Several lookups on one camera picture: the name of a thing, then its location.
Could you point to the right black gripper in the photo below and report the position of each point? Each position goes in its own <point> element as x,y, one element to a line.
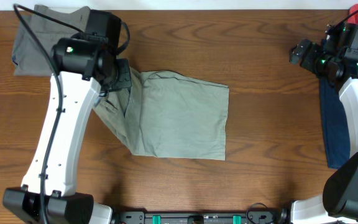
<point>316,50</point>

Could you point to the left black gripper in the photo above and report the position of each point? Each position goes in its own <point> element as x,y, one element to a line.
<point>125,81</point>

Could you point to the khaki beige shorts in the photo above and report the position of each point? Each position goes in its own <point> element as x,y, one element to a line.
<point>166,114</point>

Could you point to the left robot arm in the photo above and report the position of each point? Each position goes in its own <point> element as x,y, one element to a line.
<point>85,67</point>

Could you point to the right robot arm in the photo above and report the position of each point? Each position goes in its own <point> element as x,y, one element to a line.
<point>335,59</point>

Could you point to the red garment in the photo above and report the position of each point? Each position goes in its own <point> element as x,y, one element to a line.
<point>354,12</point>

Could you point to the folded grey shorts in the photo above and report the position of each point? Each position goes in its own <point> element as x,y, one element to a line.
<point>26,55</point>

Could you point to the navy blue shorts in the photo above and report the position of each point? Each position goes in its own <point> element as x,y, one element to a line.
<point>334,126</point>

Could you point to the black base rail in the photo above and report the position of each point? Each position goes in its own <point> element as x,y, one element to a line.
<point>254,215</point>

